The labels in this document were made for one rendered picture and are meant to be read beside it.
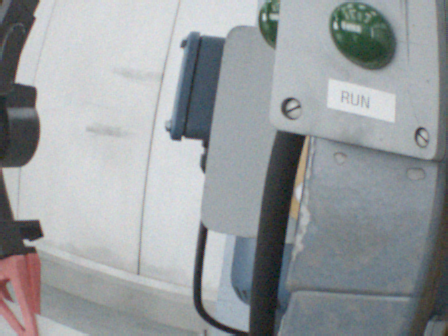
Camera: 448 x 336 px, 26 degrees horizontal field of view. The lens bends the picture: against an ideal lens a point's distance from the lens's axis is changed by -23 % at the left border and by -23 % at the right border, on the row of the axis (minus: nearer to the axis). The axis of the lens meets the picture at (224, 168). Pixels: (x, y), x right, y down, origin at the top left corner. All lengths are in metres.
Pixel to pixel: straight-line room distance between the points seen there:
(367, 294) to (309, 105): 0.09
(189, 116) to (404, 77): 0.52
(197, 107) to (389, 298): 0.48
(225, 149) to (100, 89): 5.48
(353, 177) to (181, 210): 5.68
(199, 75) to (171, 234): 5.26
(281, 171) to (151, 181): 5.72
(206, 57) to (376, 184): 0.47
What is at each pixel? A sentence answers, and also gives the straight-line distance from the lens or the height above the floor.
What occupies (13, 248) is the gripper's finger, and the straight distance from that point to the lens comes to 0.70.
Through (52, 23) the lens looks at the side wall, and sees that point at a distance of 6.67.
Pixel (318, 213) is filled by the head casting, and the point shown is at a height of 1.21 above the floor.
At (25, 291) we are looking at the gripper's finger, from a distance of 0.71.
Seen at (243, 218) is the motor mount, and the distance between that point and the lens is 0.88.
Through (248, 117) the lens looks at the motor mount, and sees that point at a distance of 0.88.
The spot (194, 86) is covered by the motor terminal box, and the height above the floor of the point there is 1.26.
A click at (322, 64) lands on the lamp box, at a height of 1.27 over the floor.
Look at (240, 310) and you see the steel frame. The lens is 5.56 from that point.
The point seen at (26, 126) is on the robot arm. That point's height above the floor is 1.22.
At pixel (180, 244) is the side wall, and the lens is 6.14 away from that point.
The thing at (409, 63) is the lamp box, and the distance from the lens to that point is 0.40.
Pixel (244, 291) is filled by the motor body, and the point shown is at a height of 1.10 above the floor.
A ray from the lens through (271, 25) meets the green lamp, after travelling 0.43.
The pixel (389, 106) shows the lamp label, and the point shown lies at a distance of 0.40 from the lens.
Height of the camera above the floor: 1.25
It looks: 3 degrees down
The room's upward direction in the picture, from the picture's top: 8 degrees clockwise
